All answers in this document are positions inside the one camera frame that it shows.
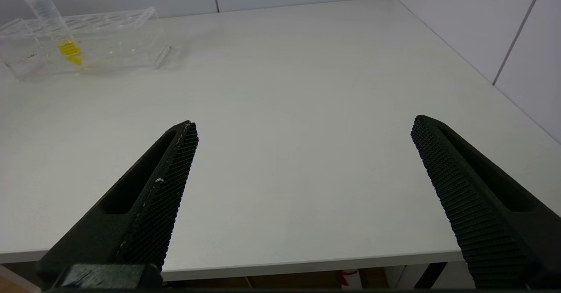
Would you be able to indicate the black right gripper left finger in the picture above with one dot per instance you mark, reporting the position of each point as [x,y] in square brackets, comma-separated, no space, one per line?
[144,223]

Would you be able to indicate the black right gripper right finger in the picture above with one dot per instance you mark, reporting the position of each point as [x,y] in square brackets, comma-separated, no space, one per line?
[477,214]

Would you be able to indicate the white container with red mark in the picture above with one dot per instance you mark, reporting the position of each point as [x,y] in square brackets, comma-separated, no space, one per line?
[349,279]

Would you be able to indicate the clear plastic test tube rack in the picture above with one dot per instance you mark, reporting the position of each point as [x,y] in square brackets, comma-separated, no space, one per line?
[122,43]

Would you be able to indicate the test tube with yellow pigment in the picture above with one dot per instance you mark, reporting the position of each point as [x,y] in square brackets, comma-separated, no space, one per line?
[70,50]

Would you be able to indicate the black slanted bar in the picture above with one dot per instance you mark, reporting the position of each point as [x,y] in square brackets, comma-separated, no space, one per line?
[429,275]

